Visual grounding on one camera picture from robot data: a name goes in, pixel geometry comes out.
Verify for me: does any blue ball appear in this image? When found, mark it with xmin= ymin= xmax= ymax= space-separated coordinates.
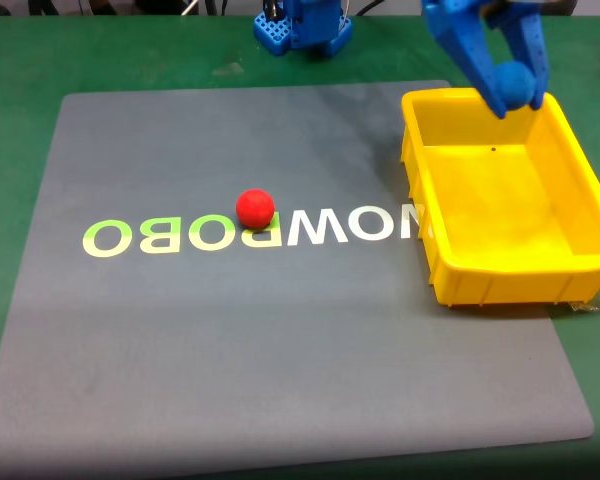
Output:
xmin=494 ymin=60 xmax=538 ymax=111

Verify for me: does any yellow plastic bin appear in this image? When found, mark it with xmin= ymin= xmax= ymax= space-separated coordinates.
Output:
xmin=399 ymin=87 xmax=600 ymax=308

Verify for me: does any red ball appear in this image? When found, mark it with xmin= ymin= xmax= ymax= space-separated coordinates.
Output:
xmin=235 ymin=188 xmax=276 ymax=230

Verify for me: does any clear tape piece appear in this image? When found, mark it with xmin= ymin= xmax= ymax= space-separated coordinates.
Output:
xmin=568 ymin=293 xmax=600 ymax=314

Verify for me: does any grey printed mat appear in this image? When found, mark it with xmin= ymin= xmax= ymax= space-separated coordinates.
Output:
xmin=0 ymin=79 xmax=596 ymax=480

